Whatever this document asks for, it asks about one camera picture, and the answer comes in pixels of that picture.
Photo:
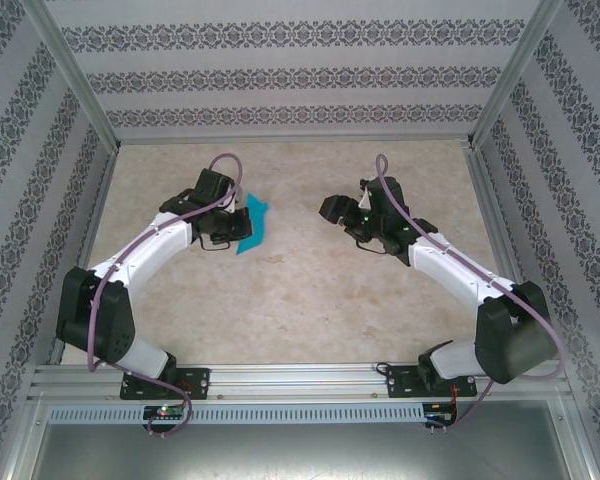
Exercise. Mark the left small circuit board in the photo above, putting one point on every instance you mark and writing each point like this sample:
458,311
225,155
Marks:
165,412

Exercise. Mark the aluminium frame post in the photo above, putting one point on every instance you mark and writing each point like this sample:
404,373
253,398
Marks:
514,75
75,75

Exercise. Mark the aluminium mounting rail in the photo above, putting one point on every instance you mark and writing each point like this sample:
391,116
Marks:
300,382

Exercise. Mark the small circuit board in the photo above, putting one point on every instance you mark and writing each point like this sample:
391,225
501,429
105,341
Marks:
165,412
440,414

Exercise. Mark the turquoise cloth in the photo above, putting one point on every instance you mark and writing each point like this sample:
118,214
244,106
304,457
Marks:
257,230

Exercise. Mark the grey metal sheet panel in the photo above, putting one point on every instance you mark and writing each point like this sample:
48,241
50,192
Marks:
300,450

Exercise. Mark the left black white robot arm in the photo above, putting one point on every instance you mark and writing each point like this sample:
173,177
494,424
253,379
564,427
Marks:
100,320

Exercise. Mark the aluminium side rail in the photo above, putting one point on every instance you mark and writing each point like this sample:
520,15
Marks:
97,210
487,200

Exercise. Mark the right small circuit board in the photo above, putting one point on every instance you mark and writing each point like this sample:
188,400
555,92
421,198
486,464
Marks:
440,414

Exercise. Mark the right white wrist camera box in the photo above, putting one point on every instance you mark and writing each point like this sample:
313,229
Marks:
366,197

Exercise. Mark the right aluminium frame post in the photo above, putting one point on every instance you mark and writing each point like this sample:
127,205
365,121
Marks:
514,75

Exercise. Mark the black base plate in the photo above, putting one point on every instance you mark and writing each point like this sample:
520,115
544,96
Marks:
397,382
200,382

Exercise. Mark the right aluminium side rail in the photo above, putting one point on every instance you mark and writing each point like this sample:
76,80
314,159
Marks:
487,200

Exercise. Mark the left aluminium frame post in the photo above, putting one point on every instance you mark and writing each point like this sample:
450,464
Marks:
75,75

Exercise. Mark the left aluminium side rail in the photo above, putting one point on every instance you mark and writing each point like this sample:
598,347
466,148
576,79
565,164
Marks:
97,210

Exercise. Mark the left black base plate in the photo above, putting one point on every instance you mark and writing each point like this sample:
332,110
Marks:
200,382

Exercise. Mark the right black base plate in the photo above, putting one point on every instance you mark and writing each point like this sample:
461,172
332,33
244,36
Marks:
397,382

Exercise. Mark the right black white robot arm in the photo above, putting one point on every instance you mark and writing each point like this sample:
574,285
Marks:
510,340

